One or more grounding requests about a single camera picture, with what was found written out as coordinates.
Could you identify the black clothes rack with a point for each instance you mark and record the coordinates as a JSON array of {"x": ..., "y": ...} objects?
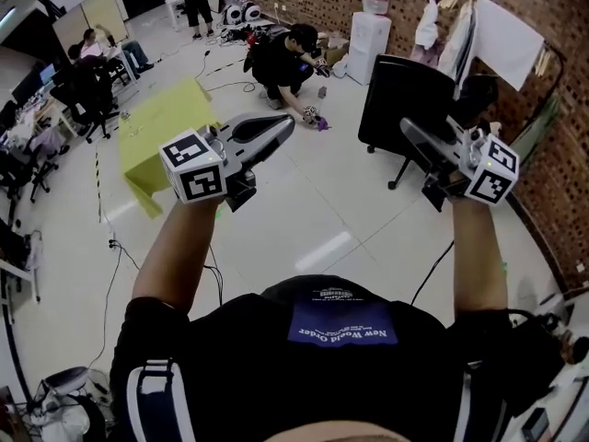
[{"x": 547, "y": 85}]

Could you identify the black office chair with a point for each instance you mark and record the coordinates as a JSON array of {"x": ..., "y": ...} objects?
[{"x": 405, "y": 104}]

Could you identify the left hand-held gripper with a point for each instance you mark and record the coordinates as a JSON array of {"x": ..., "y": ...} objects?
[{"x": 198, "y": 168}]

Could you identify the cardboard box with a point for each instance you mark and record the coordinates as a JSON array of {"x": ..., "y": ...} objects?
[{"x": 333, "y": 49}]

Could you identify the person's left forearm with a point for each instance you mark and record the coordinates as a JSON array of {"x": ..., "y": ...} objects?
[{"x": 184, "y": 251}]

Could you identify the black swivel chair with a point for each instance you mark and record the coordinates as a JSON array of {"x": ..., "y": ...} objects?
[
  {"x": 27, "y": 164},
  {"x": 87, "y": 99}
]

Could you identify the white hanging sheet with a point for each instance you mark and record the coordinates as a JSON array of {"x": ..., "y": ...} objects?
[{"x": 508, "y": 39}]

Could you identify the yellow-green cloth covered table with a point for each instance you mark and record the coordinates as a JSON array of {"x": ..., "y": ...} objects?
[{"x": 161, "y": 127}]

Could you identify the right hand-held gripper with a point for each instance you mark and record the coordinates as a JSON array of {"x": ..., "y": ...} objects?
[{"x": 483, "y": 168}]

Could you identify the white water dispenser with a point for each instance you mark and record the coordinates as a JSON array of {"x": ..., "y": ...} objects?
[{"x": 368, "y": 49}]

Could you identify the purple toy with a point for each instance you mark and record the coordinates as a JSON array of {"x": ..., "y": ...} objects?
[{"x": 323, "y": 124}]

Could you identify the yellow partition board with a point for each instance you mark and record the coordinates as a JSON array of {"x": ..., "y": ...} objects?
[{"x": 89, "y": 19}]

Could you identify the white side table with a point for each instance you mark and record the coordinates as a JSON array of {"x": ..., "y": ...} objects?
[{"x": 177, "y": 9}]

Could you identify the person's right forearm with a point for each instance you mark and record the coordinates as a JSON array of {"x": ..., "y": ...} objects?
[{"x": 478, "y": 265}]

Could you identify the person's black t-shirt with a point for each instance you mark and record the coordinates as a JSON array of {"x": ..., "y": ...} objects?
[{"x": 299, "y": 375}]

